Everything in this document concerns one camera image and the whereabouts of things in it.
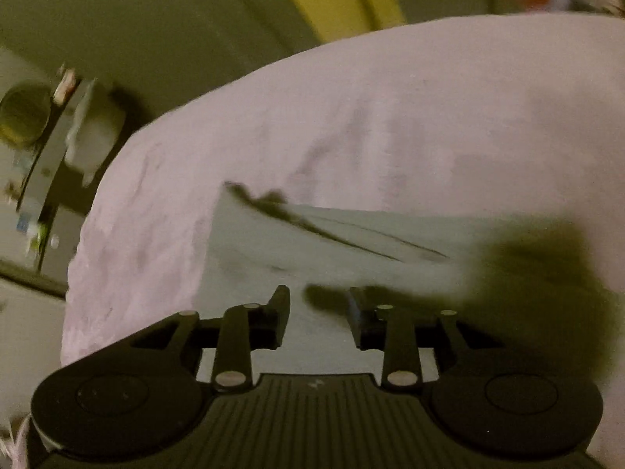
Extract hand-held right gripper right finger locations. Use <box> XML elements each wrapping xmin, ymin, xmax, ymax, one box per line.
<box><xmin>348</xmin><ymin>286</ymin><xmax>485</xmax><ymax>394</ymax></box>

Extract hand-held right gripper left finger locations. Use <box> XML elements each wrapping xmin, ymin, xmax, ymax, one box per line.
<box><xmin>129</xmin><ymin>285</ymin><xmax>292</xmax><ymax>394</ymax></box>

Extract grey pants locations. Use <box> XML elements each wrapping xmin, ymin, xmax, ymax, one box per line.
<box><xmin>193</xmin><ymin>181</ymin><xmax>611</xmax><ymax>379</ymax></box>

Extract pink bedsheet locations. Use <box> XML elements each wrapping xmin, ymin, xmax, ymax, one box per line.
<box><xmin>59</xmin><ymin>12</ymin><xmax>625</xmax><ymax>369</ymax></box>

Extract dark cluttered shelf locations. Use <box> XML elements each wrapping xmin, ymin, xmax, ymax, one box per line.
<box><xmin>14</xmin><ymin>63</ymin><xmax>125</xmax><ymax>272</ymax></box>

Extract round olive container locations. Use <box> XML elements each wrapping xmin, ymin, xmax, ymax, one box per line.
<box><xmin>0</xmin><ymin>83</ymin><xmax>54</xmax><ymax>147</ymax></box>

